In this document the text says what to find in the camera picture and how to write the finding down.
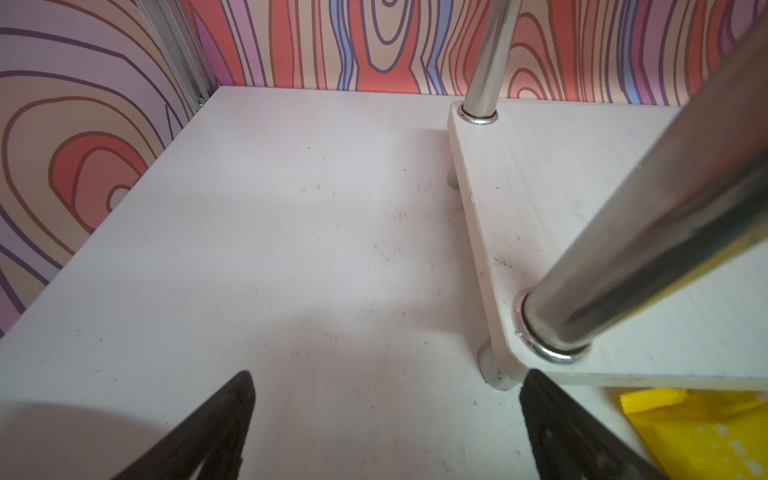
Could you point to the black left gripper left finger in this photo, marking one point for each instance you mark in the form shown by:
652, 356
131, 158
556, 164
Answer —
208, 444

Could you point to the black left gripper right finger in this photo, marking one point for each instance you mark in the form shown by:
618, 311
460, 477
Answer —
569, 443

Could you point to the yellow spaghetti bag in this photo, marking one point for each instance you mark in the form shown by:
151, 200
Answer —
702, 434

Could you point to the white two-tier shelf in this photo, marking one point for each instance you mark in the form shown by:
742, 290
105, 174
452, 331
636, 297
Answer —
619, 245

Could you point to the aluminium frame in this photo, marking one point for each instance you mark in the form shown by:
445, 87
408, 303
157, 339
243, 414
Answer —
172, 29

